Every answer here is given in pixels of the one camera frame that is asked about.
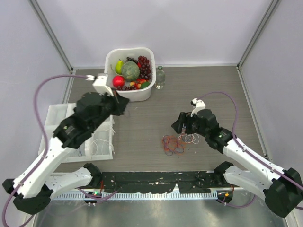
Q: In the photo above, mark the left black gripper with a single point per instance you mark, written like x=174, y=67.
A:
x=120, y=103

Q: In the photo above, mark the clear plastic bottle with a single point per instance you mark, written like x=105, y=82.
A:
x=160, y=78

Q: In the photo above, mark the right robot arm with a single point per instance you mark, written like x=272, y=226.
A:
x=280, y=189

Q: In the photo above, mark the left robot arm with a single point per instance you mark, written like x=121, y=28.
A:
x=34, y=189

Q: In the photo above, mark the green lime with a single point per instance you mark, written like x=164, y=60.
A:
x=144, y=85

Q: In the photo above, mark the dark grape bunch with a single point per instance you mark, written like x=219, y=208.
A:
x=128, y=59

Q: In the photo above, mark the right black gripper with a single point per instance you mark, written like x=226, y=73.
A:
x=184, y=117

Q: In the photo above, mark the green melon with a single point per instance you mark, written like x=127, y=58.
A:
x=130, y=71

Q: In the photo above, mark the red apple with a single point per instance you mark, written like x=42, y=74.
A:
x=118, y=81

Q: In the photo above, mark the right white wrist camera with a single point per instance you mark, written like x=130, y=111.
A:
x=197, y=105

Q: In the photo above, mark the dark cherries front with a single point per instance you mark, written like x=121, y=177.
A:
x=126, y=88

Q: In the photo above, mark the peach fruit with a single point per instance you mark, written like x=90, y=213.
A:
x=137, y=84

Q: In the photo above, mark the white compartment tray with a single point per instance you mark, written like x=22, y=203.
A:
x=98, y=147

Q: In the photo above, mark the green pear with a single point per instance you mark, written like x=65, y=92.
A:
x=118, y=67

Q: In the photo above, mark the red grape bunch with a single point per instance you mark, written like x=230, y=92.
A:
x=145, y=68

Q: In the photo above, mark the white fruit basket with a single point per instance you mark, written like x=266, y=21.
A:
x=121, y=54

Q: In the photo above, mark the slotted cable duct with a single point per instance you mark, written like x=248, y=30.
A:
x=174, y=195

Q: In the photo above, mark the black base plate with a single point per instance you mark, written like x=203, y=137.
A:
x=160, y=182

